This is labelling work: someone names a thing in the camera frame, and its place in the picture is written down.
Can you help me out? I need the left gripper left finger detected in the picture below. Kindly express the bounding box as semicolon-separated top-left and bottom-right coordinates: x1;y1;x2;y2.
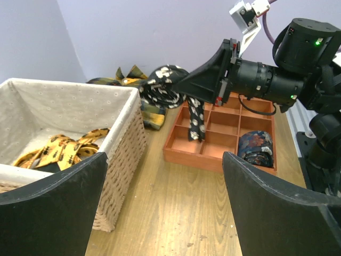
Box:
1;153;108;255

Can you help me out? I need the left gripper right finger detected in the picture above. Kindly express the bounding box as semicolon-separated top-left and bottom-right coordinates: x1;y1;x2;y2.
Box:
222;152;340;255

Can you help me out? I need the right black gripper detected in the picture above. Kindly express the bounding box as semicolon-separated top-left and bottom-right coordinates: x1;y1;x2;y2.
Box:
174;18;340;107

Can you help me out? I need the orange compartment tray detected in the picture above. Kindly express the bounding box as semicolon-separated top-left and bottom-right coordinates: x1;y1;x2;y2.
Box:
163;93;275;172

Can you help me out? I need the black floral tie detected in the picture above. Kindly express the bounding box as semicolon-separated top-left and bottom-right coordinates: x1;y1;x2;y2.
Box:
138;65;206;142

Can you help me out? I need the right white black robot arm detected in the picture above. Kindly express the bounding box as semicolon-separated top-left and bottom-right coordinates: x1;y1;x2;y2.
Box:
172;18;340;196

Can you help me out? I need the yellow plaid shirt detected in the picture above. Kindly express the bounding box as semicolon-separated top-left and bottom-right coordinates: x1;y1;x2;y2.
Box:
87;65;166;130

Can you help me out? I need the orange patterned tie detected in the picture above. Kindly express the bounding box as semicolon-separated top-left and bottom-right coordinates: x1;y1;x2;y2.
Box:
13;128;110;172

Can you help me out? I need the rolled dark floral tie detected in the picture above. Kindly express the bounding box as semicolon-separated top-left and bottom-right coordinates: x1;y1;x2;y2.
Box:
237;130;274;168

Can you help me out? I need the wicker basket with liner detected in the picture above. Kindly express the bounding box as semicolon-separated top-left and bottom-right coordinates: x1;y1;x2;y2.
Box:
1;78;147;232

